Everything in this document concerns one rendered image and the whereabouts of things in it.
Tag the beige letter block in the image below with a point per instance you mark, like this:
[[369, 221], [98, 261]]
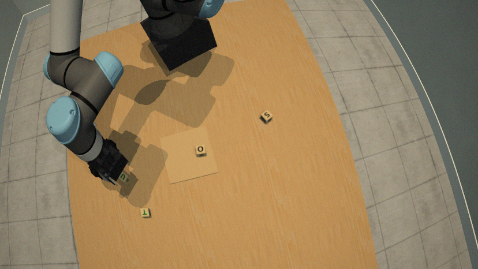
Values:
[[266, 116], [200, 150], [145, 212], [124, 177]]

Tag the tan square mat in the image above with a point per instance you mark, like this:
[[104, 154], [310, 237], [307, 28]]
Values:
[[180, 156]]

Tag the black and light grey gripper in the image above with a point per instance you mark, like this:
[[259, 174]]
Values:
[[109, 164]]

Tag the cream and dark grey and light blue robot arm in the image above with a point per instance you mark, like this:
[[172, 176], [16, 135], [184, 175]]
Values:
[[70, 119]]

